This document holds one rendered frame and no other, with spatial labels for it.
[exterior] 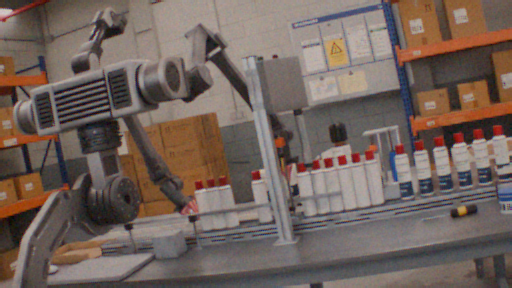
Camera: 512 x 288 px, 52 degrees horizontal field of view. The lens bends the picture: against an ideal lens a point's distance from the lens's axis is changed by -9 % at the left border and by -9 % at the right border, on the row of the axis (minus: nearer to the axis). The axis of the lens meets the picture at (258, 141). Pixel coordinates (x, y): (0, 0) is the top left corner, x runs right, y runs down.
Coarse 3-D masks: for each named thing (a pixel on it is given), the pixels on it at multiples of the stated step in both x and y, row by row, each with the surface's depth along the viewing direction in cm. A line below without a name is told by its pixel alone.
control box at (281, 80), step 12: (264, 60) 195; (276, 60) 198; (288, 60) 202; (264, 72) 195; (276, 72) 198; (288, 72) 201; (300, 72) 205; (264, 84) 197; (276, 84) 197; (288, 84) 201; (300, 84) 204; (264, 96) 198; (276, 96) 197; (288, 96) 200; (300, 96) 204; (276, 108) 196; (288, 108) 200; (300, 108) 203
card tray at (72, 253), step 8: (96, 240) 259; (104, 240) 258; (64, 248) 261; (72, 248) 264; (80, 248) 263; (88, 248) 261; (96, 248) 258; (56, 256) 237; (64, 256) 235; (72, 256) 234; (80, 256) 233; (88, 256) 231; (96, 256) 239
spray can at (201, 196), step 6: (198, 180) 227; (198, 186) 225; (198, 192) 225; (204, 192) 225; (198, 198) 225; (204, 198) 225; (198, 204) 225; (204, 204) 225; (204, 210) 225; (210, 210) 226; (204, 216) 225; (210, 216) 226; (204, 222) 225; (210, 222) 226; (204, 228) 226; (210, 228) 225
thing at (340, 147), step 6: (330, 126) 267; (336, 126) 265; (342, 126) 266; (330, 132) 268; (336, 132) 265; (342, 132) 266; (336, 138) 266; (342, 138) 266; (336, 144) 267; (342, 144) 266; (348, 144) 268; (336, 150) 266; (342, 150) 265; (348, 150) 266; (336, 156) 267; (348, 156) 266
